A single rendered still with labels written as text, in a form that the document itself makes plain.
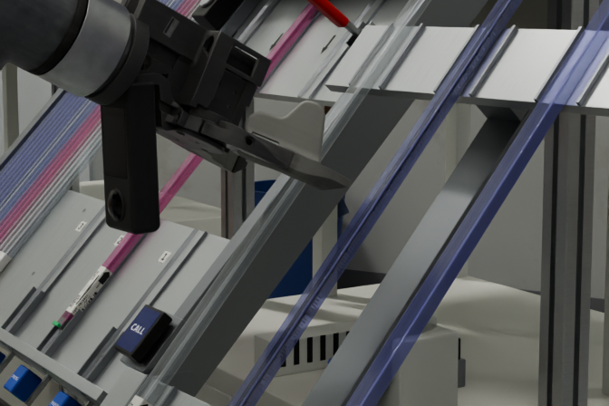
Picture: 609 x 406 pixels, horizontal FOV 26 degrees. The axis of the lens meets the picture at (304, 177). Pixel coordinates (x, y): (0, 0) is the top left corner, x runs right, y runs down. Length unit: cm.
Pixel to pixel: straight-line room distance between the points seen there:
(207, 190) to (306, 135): 412
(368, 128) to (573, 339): 35
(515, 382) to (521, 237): 287
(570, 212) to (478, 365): 36
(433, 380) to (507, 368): 72
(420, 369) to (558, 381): 50
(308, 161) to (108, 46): 18
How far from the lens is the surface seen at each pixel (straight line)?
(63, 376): 132
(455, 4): 138
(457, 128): 224
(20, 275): 161
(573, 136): 144
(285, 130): 101
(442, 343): 103
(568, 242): 146
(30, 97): 560
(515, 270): 456
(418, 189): 466
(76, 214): 160
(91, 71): 95
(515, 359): 179
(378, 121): 133
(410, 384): 101
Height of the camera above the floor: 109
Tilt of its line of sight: 8 degrees down
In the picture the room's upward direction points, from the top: straight up
